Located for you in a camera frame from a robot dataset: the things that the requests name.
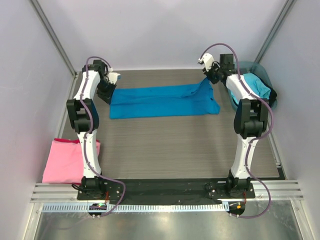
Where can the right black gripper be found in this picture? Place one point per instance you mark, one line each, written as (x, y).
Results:
(212, 75)

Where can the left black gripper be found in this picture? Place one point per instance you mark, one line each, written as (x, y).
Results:
(107, 96)

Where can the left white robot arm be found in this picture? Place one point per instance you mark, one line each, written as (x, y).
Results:
(98, 79)

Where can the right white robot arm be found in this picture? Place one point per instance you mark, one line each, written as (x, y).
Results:
(250, 121)

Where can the blue translucent plastic bin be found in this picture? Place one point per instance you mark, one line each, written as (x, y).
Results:
(256, 69)

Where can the light blue t shirt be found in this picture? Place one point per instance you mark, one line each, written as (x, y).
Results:
(246, 85)

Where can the black t shirt in bin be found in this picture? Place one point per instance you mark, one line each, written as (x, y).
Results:
(271, 96)

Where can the pink folded t shirt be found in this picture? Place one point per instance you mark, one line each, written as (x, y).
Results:
(65, 162)

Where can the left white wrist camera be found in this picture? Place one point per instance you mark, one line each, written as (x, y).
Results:
(112, 76)

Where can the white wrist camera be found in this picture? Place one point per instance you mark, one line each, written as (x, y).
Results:
(207, 61)
(112, 76)

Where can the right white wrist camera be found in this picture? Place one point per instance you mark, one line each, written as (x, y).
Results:
(207, 61)

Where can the right aluminium corner post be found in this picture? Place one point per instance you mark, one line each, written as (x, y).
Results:
(280, 19)

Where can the aluminium corner post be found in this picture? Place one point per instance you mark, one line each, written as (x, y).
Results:
(52, 35)
(280, 19)

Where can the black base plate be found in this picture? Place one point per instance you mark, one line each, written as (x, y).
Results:
(163, 191)

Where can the left aluminium corner post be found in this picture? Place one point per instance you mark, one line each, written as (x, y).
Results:
(52, 35)

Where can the aluminium front rail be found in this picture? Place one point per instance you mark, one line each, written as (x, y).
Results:
(64, 193)

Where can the slotted white cable duct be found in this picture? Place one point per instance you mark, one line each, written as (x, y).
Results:
(88, 207)

